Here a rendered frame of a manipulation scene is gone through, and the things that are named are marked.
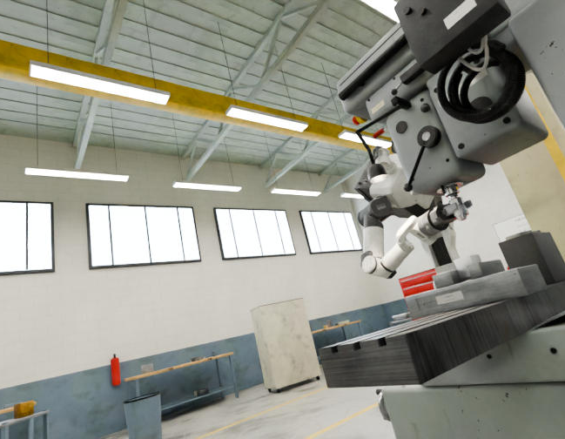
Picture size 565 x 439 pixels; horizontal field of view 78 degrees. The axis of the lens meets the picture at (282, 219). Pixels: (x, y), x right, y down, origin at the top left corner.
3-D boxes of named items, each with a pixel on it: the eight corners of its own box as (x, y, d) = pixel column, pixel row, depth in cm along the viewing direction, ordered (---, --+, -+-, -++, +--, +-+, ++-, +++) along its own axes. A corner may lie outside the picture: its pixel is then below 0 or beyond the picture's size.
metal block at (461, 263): (460, 279, 104) (453, 260, 106) (470, 277, 108) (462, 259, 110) (477, 274, 100) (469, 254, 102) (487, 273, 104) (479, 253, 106)
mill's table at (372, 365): (326, 388, 73) (317, 348, 76) (534, 306, 149) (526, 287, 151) (420, 385, 56) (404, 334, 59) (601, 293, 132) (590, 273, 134)
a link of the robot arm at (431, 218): (431, 201, 119) (413, 213, 130) (441, 227, 116) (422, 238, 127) (461, 196, 122) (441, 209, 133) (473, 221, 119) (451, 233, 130)
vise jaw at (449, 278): (436, 288, 106) (431, 276, 107) (460, 283, 115) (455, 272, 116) (454, 284, 101) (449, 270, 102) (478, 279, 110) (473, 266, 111)
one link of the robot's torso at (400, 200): (381, 232, 195) (341, 193, 179) (406, 183, 203) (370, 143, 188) (427, 236, 169) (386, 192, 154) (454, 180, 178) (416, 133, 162)
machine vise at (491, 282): (411, 319, 112) (400, 285, 116) (435, 312, 121) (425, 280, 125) (528, 294, 86) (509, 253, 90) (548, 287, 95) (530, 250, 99)
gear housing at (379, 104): (370, 123, 130) (362, 100, 133) (407, 133, 145) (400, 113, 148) (453, 57, 105) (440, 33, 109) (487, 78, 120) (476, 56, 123)
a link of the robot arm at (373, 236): (355, 275, 155) (356, 229, 163) (377, 281, 160) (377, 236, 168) (373, 271, 145) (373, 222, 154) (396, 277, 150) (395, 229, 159)
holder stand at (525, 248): (518, 291, 128) (495, 239, 134) (537, 285, 142) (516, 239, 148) (555, 282, 119) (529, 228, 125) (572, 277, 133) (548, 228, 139)
